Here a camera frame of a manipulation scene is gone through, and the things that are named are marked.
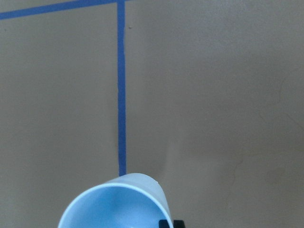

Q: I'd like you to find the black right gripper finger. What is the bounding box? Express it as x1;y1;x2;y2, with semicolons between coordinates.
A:
159;219;185;228

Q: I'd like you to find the light blue cup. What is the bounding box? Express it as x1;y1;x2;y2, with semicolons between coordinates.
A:
58;173;173;228

